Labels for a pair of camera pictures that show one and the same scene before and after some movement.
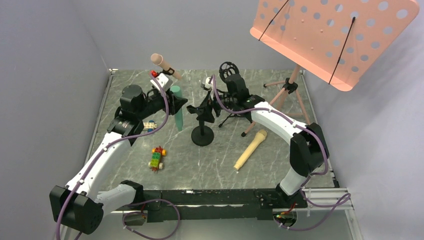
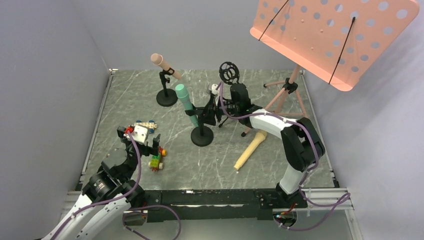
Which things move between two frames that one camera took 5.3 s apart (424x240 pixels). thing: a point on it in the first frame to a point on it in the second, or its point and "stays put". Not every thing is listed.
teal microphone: x=179 y=115 to x=184 y=96
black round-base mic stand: x=202 y=135 stays put
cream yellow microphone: x=260 y=136 stays put
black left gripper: x=174 y=103 to x=145 y=147
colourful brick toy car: x=155 y=162 stays put
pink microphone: x=158 y=60 stays put
